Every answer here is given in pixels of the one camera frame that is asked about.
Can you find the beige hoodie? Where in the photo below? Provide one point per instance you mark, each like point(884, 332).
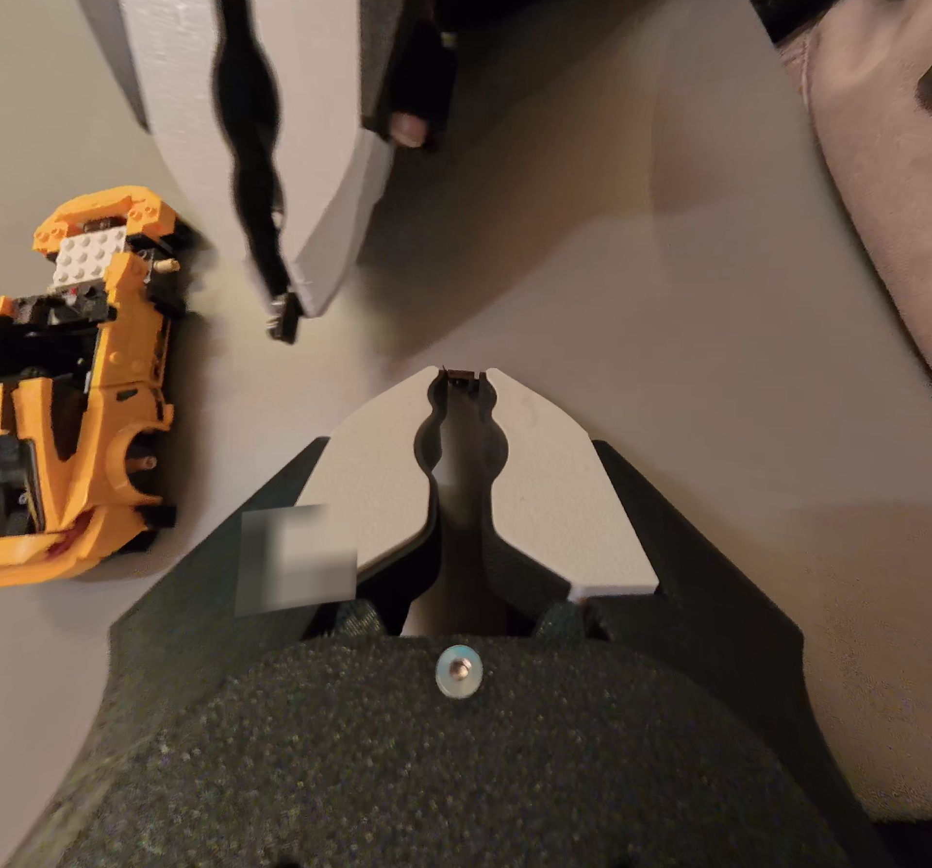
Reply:
point(874, 154)

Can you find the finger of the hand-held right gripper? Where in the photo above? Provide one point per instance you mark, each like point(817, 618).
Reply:
point(167, 45)
point(320, 118)

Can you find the person's right hand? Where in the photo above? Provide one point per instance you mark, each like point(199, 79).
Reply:
point(409, 131)

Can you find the orange lego car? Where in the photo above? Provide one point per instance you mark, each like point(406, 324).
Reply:
point(116, 387)

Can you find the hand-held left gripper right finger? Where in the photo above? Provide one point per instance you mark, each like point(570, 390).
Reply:
point(568, 504)

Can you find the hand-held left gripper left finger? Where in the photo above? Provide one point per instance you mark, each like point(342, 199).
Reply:
point(378, 460)

